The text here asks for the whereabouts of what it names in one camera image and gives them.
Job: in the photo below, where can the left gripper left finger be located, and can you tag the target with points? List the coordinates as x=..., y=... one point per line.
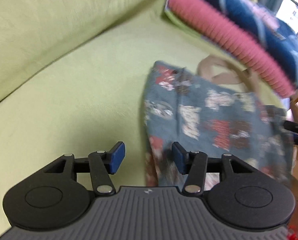
x=102, y=164

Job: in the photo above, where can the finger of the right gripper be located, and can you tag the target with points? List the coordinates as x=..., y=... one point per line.
x=291, y=126

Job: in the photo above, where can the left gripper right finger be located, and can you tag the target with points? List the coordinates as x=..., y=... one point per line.
x=192, y=164

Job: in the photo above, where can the cat print denim tote bag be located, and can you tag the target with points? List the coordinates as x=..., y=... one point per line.
x=182, y=107

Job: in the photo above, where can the blue patterned folded blanket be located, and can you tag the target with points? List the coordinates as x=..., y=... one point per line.
x=274, y=35

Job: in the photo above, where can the light green sofa cover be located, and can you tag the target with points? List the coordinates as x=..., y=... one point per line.
x=72, y=80

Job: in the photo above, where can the pink ribbed folded blanket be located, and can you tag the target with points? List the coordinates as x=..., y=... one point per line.
x=252, y=55

